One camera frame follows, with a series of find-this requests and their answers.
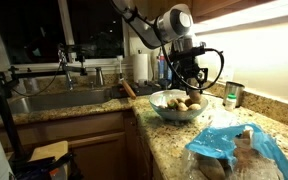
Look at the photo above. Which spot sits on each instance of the stainless steel canister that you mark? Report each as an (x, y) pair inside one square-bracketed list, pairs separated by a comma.
[(234, 89)]

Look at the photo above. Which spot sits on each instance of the white bottle with green cap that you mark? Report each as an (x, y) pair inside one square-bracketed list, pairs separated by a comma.
[(230, 103)]

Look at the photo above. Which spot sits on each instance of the under cabinet light strip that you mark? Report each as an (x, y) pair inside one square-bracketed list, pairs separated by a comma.
[(250, 18)]

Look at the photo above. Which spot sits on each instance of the red and blue bottle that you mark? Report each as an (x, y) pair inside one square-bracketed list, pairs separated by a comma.
[(161, 66)]

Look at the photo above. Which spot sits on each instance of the blue and clear plastic bag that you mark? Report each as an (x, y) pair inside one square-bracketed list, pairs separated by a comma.
[(214, 143)]

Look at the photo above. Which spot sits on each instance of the dark bag with orange tag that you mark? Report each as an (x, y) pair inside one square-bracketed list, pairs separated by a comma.
[(34, 170)]

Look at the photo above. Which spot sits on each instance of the white wall outlet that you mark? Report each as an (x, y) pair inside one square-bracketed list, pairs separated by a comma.
[(229, 74)]

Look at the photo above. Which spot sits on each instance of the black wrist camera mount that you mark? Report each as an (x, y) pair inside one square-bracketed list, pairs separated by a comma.
[(184, 53)]

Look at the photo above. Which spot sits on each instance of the clear drinking glass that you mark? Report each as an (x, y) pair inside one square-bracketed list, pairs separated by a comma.
[(31, 86)]

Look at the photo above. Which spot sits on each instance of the white paper towel roll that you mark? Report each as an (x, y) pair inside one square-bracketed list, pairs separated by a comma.
[(140, 68)]

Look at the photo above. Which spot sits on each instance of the black camera stand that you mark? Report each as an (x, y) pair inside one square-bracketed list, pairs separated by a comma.
[(7, 123)]

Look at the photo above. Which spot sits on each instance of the stainless steel sink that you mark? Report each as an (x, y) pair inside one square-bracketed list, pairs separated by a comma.
[(44, 101)]

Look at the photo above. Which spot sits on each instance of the wooden drawer front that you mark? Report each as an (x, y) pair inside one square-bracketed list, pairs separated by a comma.
[(144, 153)]

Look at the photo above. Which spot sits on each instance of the white dish brush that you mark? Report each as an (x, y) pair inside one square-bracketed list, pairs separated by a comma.
[(120, 66)]

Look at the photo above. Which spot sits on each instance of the tan cardboard box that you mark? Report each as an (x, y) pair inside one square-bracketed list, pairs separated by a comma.
[(47, 151)]

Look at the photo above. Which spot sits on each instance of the chrome kitchen faucet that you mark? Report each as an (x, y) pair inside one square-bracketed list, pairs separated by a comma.
[(69, 81)]

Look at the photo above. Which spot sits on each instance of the black dish tray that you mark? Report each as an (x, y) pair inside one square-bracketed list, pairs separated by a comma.
[(144, 90)]

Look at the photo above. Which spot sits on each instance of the white window frame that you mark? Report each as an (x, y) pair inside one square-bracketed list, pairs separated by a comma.
[(94, 62)]

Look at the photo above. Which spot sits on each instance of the clear glass bowl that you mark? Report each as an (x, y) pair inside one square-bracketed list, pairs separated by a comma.
[(184, 116)]

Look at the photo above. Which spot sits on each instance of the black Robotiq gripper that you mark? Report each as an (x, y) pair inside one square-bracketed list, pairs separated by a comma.
[(185, 70)]

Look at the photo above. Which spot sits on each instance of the wooden upper cabinet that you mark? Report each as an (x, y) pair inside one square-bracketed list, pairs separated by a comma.
[(217, 6)]

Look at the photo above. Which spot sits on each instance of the wooden sink front panel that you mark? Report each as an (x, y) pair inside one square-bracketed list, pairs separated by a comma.
[(67, 128)]

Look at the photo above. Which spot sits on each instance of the greenish brown potato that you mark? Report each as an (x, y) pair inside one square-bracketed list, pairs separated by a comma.
[(172, 103)]

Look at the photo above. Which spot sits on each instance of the wooden cabinet door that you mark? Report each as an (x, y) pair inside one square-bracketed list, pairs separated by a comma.
[(100, 156)]

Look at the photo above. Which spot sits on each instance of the steel soap dispenser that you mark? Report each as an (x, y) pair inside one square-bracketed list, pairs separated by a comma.
[(99, 77)]

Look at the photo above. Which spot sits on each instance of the black coffee machine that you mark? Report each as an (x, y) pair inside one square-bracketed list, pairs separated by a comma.
[(176, 85)]

